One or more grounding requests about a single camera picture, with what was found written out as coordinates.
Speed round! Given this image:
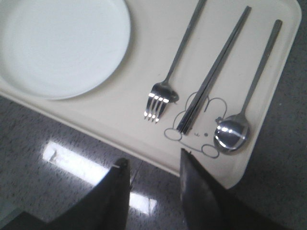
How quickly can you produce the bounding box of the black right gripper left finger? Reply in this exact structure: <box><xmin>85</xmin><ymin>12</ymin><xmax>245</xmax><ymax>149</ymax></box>
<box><xmin>2</xmin><ymin>158</ymin><xmax>130</xmax><ymax>230</ymax></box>

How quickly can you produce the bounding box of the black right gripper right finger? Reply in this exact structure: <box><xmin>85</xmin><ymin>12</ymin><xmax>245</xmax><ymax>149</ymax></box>
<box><xmin>180</xmin><ymin>149</ymin><xmax>285</xmax><ymax>230</ymax></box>

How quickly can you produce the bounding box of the silver spoon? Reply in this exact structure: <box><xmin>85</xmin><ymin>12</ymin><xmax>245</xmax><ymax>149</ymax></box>
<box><xmin>213</xmin><ymin>19</ymin><xmax>283</xmax><ymax>154</ymax></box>

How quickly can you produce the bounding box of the silver fork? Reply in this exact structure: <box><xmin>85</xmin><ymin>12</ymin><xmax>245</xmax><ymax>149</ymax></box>
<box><xmin>143</xmin><ymin>0</ymin><xmax>206</xmax><ymax>123</ymax></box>

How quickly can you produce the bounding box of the white round plate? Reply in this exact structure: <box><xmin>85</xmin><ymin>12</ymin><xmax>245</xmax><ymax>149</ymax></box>
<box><xmin>0</xmin><ymin>0</ymin><xmax>131</xmax><ymax>100</ymax></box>

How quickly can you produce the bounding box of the cream rabbit serving tray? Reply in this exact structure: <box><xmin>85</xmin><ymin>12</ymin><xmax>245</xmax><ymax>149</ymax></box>
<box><xmin>0</xmin><ymin>0</ymin><xmax>302</xmax><ymax>188</ymax></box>

